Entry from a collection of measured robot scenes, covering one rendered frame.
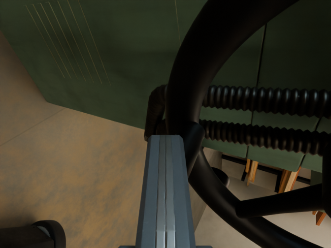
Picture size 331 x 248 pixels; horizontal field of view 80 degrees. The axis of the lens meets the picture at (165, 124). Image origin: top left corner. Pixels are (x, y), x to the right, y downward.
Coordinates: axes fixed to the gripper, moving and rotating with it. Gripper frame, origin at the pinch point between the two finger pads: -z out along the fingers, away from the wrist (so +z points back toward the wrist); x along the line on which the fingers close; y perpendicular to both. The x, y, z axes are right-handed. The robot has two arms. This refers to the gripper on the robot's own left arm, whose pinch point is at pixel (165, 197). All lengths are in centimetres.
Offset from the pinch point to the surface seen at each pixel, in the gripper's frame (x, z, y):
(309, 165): 24.5, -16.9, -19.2
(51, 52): -29, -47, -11
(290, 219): 202, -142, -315
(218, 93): 5.2, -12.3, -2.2
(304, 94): 11.3, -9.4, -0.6
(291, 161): 22.4, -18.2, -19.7
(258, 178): 171, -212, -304
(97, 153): -35, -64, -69
